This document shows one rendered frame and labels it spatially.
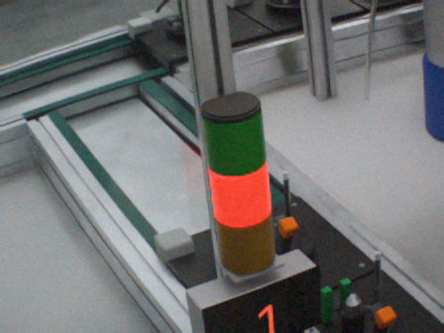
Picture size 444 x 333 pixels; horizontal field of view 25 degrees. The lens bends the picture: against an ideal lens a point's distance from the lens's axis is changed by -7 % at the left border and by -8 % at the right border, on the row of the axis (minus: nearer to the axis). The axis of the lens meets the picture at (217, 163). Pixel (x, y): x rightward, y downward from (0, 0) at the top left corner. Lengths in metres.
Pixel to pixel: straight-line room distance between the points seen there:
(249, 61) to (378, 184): 0.46
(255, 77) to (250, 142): 1.29
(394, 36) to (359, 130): 0.38
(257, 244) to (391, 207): 0.86
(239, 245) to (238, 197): 0.05
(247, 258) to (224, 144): 0.11
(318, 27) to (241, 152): 1.21
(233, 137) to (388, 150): 1.09
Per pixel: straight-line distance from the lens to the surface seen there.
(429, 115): 1.96
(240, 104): 0.87
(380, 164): 1.89
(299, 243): 1.45
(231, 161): 0.87
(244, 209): 0.89
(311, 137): 1.99
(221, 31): 0.87
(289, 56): 2.18
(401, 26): 2.32
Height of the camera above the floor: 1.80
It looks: 29 degrees down
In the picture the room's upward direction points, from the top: 7 degrees counter-clockwise
